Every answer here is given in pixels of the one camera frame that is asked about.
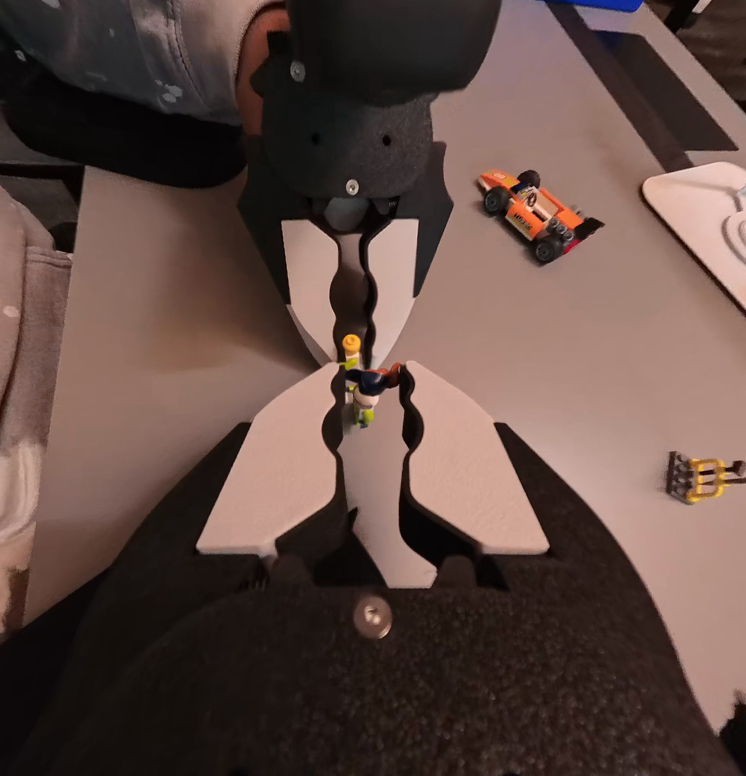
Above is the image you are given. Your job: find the grey lego plate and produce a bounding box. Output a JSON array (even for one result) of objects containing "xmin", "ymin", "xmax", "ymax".
[{"xmin": 664, "ymin": 451, "xmax": 691, "ymax": 496}]

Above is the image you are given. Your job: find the small yellow lego piece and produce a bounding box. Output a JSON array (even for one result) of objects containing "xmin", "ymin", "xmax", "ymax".
[{"xmin": 686, "ymin": 456, "xmax": 746, "ymax": 503}]

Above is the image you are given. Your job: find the green lego minifigure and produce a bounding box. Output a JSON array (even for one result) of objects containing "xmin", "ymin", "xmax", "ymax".
[{"xmin": 349, "ymin": 386, "xmax": 381, "ymax": 430}]

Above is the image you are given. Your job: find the person's left forearm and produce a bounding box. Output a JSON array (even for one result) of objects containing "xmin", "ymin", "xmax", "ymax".
[{"xmin": 0, "ymin": 0, "xmax": 283, "ymax": 126}]

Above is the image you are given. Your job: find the orange lego race car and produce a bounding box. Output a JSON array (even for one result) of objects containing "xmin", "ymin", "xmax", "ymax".
[{"xmin": 476, "ymin": 168, "xmax": 604, "ymax": 266}]

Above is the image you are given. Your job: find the blue cap with orange hair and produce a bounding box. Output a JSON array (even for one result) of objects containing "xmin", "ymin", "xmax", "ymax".
[{"xmin": 359, "ymin": 362, "xmax": 406, "ymax": 391}]

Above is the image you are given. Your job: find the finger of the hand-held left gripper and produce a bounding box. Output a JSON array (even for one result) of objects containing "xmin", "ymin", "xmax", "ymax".
[
  {"xmin": 280, "ymin": 216, "xmax": 353, "ymax": 367},
  {"xmin": 361, "ymin": 216, "xmax": 422, "ymax": 367}
]

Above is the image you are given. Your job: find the person's left hand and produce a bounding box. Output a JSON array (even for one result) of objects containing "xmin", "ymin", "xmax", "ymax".
[{"xmin": 235, "ymin": 4, "xmax": 291, "ymax": 132}]

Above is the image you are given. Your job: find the white booklet stand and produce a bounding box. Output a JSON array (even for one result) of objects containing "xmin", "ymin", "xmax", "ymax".
[{"xmin": 641, "ymin": 162, "xmax": 746, "ymax": 328}]

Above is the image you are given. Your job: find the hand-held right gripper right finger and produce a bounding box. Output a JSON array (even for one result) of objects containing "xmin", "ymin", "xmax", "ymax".
[{"xmin": 397, "ymin": 362, "xmax": 551, "ymax": 559}]

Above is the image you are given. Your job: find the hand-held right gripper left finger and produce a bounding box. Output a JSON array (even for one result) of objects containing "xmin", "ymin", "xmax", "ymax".
[{"xmin": 197, "ymin": 364, "xmax": 357, "ymax": 559}]

